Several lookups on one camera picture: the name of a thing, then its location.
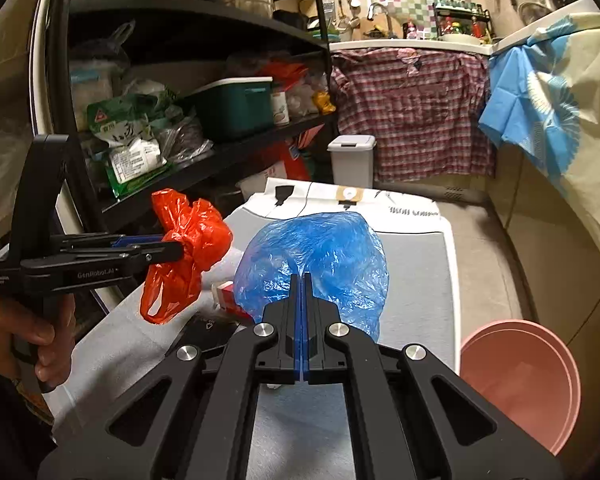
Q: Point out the metal faucet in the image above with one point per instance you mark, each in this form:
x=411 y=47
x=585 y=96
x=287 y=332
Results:
x=380 y=12

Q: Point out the white green-edged food packet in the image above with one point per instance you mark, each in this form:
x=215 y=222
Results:
x=135 y=165

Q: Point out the red plaid shirt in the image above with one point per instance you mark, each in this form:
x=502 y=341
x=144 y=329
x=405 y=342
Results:
x=410 y=120

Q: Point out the yellow packet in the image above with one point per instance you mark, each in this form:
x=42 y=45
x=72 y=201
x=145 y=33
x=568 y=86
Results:
x=324 y=102

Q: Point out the black shelf rack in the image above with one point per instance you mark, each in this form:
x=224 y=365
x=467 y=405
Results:
x=190 y=10

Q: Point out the blue plastic bag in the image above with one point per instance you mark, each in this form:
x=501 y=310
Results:
x=320 y=250

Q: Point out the orange-red packet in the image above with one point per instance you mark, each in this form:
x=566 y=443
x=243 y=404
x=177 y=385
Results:
x=282 y=75

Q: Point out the grey table cover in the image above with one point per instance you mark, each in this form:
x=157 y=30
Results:
x=420 y=285

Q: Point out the white bowl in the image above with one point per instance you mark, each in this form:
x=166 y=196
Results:
x=460 y=37

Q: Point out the small pink figurine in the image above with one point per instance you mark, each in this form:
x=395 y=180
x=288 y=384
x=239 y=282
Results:
x=412 y=30

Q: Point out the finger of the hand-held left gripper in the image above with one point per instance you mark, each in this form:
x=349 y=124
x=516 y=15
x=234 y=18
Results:
x=140 y=241
x=150 y=256

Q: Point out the white pedal bin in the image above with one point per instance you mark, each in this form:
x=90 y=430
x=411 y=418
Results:
x=352 y=165

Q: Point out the white plastic bag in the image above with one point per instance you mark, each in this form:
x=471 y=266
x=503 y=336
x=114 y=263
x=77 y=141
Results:
x=95 y=80

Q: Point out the person's left forearm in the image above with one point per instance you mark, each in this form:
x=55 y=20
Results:
x=5 y=435

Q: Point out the red and white carton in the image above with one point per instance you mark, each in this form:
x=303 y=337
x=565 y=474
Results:
x=227 y=296

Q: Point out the white printed sheet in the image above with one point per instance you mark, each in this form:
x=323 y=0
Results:
x=405 y=197

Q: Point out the metal colander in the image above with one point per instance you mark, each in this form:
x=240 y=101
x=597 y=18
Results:
x=535 y=12

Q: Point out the pink plastic basin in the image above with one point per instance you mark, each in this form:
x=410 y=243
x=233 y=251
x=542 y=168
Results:
x=520 y=385

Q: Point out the orange plastic bag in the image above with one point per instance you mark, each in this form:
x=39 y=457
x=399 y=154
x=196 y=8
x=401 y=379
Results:
x=200 y=240

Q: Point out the blue and cream cloth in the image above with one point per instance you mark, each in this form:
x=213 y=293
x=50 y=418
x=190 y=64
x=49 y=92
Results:
x=555 y=110

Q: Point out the green cooler box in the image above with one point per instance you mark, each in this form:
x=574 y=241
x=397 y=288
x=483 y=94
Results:
x=235 y=110

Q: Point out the green printed food packet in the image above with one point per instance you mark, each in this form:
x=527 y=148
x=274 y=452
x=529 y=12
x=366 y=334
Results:
x=120 y=120

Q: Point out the orange packet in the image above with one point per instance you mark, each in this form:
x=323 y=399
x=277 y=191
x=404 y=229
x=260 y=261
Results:
x=300 y=157

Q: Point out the clear bag of dried goods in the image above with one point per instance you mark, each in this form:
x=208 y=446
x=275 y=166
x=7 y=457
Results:
x=185 y=140

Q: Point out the person's left hand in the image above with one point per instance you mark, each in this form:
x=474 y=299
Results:
x=55 y=325

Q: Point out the black spice rack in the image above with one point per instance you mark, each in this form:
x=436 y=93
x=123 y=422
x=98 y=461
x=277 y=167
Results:
x=462 y=15

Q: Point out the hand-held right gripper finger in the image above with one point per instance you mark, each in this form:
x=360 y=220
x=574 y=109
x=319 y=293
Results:
x=305 y=340
x=299 y=340

